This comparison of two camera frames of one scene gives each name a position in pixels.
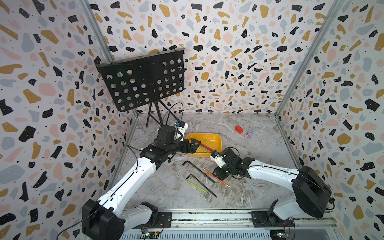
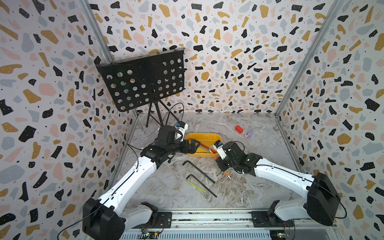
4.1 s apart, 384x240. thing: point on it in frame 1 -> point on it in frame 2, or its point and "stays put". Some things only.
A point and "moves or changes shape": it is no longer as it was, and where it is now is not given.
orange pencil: (218, 179) moves or changes shape
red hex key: (210, 149) stays put
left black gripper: (192, 148) stays put
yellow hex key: (204, 150) stays put
